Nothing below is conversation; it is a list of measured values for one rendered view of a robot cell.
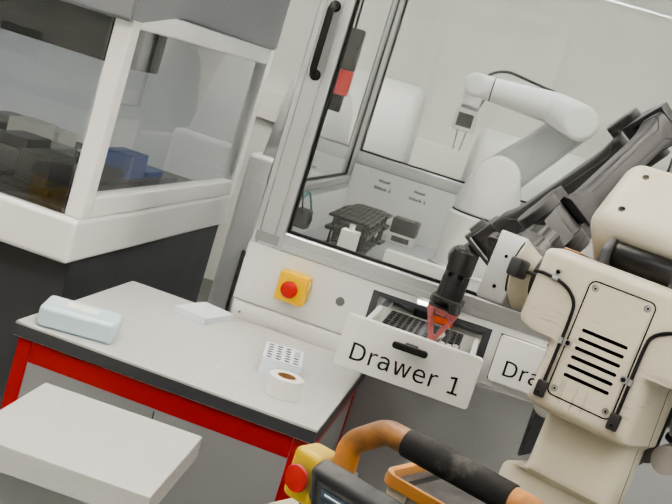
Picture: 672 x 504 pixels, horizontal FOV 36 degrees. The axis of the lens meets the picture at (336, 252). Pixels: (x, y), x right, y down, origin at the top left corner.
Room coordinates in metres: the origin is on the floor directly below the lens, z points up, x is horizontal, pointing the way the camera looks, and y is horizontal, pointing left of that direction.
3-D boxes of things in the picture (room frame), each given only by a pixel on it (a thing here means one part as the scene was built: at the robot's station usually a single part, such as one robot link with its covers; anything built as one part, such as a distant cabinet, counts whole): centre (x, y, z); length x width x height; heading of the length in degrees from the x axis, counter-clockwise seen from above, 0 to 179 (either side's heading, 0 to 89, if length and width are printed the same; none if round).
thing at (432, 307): (2.17, -0.26, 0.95); 0.07 x 0.07 x 0.09; 78
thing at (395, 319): (2.27, -0.24, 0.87); 0.22 x 0.18 x 0.06; 171
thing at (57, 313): (1.97, 0.44, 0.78); 0.15 x 0.10 x 0.04; 95
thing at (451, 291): (2.16, -0.26, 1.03); 0.10 x 0.07 x 0.07; 168
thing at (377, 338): (2.07, -0.21, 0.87); 0.29 x 0.02 x 0.11; 81
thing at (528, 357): (2.34, -0.57, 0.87); 0.29 x 0.02 x 0.11; 81
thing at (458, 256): (2.17, -0.26, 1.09); 0.07 x 0.06 x 0.07; 178
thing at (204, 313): (2.36, 0.25, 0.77); 0.13 x 0.09 x 0.02; 156
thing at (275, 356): (2.11, 0.04, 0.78); 0.12 x 0.08 x 0.04; 2
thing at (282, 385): (1.96, 0.02, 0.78); 0.07 x 0.07 x 0.04
